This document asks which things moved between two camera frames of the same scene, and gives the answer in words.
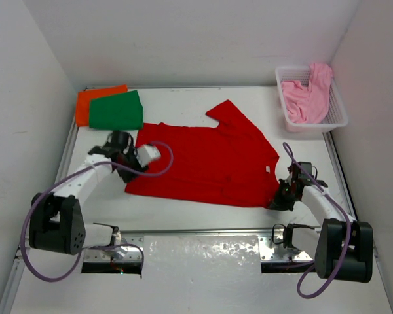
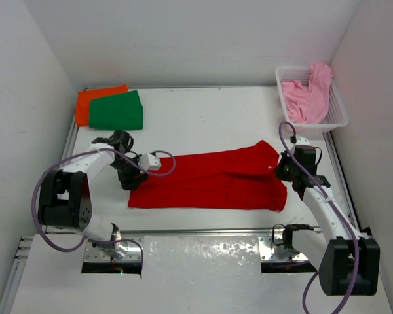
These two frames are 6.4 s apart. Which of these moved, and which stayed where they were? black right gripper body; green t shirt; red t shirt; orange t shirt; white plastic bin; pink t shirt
Moved: black right gripper body; red t shirt
Stayed: white plastic bin; green t shirt; pink t shirt; orange t shirt
